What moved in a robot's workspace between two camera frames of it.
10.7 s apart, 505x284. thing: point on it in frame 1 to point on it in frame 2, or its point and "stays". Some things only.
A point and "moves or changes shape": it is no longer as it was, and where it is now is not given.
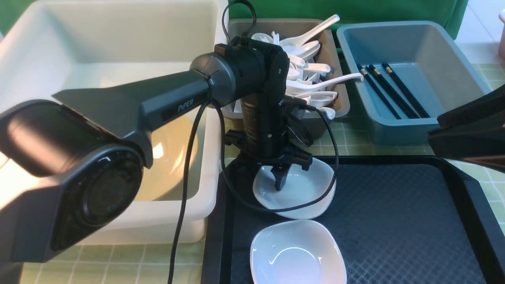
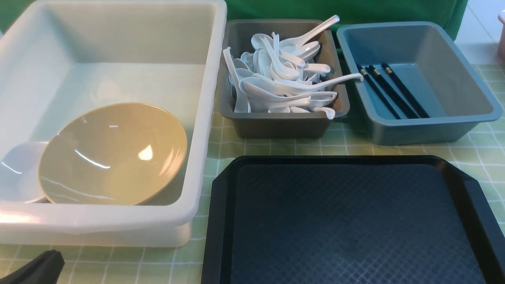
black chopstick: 393,94 stays
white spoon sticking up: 292,43 stays
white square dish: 301,186 moves or changes shape
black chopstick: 379,92 stays
